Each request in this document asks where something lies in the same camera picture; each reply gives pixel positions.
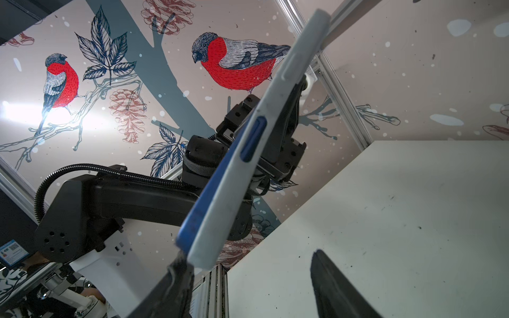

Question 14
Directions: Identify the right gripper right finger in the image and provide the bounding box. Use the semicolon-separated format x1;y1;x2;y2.
310;249;381;318

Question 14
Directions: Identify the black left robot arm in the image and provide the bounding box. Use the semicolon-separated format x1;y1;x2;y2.
34;76;308;317

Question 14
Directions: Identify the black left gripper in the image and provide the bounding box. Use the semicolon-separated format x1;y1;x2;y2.
216;76;308;183

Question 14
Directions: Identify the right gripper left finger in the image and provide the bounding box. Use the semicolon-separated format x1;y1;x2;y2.
128;251;194;318

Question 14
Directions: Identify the black phone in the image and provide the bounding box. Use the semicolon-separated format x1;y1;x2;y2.
176;116;274;263

